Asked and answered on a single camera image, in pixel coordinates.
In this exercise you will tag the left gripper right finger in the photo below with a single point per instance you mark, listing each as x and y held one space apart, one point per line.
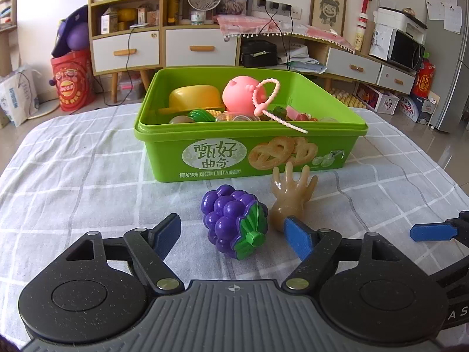
316 251

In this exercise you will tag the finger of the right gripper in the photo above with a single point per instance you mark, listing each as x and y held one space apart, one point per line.
433 232

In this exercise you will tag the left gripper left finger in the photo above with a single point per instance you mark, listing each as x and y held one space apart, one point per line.
148 249

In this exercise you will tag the toy corn cob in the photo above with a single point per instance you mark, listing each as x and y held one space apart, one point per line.
203 115

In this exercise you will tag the yellow toy bowl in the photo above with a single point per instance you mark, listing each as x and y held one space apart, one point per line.
193 97

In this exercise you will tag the orange rubber pig toy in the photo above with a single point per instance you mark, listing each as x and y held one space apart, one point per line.
245 95

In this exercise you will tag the orange cartoon figurine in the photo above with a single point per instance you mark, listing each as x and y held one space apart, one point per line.
290 114

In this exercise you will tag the clear plastic lens case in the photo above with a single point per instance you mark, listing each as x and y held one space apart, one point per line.
236 117

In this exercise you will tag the tan rubber toy hand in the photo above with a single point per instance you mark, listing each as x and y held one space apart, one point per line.
291 195

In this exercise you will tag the purple toy grape bunch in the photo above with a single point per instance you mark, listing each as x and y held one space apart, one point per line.
236 221

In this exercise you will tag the grey checked tablecloth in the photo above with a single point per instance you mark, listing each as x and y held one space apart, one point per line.
88 172

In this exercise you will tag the green plastic storage box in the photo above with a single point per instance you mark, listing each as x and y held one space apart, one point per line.
219 150

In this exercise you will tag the egg tray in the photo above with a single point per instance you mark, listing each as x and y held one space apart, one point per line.
347 98

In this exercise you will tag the red printed bucket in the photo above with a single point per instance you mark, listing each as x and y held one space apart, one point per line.
73 79

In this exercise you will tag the silver refrigerator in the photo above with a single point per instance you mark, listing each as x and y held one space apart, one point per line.
447 43

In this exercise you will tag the microwave oven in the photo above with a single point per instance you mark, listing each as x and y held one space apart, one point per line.
393 46

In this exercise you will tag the long low tv cabinet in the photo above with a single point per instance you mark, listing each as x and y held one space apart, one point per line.
341 64

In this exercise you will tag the white paper shopping bag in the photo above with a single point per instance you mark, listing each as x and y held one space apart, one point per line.
19 100

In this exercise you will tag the black bag on shelf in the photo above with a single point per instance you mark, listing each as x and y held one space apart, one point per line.
258 53

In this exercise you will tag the white printer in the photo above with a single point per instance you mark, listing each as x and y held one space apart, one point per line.
403 22

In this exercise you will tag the white drawer cabinet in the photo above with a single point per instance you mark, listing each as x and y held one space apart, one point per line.
148 49

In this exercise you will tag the purple plush toy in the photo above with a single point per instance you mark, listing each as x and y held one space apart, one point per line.
72 34

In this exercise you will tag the pink cloth runner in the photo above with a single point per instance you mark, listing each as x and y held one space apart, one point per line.
247 26

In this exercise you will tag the framed cartoon girl picture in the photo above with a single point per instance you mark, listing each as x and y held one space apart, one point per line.
328 15

